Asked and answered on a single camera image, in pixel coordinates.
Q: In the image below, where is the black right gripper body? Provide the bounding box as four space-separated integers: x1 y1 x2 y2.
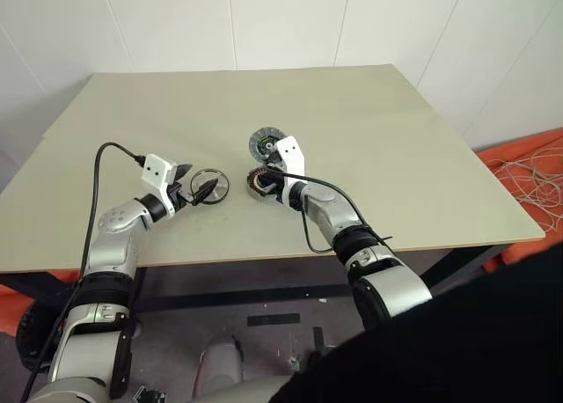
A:
267 154 288 202

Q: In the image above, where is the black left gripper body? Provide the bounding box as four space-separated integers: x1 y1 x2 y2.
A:
171 182 197 213

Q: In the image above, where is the round silver motor lid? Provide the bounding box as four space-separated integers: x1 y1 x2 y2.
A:
189 168 231 207

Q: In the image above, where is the spoked silver rotor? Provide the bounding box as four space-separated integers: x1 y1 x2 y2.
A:
248 127 285 163

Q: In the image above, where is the black floor tape strip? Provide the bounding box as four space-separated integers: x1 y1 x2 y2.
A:
246 312 302 327

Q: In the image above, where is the grey rounded robot foot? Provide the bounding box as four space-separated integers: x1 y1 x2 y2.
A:
197 334 245 395

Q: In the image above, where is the small black floor device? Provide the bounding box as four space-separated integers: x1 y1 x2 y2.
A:
131 385 166 403

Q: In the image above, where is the silver robot torso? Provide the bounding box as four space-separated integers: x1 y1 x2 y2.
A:
184 373 304 403

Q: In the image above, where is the small black rounded shape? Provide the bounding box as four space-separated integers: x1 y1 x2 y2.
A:
15 301 67 373

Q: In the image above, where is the large black rounded shape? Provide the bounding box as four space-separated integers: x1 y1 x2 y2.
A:
281 235 563 403

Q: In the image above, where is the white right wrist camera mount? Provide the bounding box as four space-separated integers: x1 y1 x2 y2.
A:
274 136 308 206

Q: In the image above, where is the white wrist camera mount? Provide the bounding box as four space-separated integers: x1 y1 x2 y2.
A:
274 136 308 206
141 153 178 222

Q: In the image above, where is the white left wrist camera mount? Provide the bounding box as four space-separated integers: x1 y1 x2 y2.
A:
141 153 178 222

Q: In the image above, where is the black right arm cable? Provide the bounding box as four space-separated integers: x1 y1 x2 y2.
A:
266 165 397 254

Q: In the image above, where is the black metal table frame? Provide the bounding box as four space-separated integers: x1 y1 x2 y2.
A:
0 242 507 311

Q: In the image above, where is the tangled white cable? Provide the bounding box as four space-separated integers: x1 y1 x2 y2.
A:
487 143 563 233

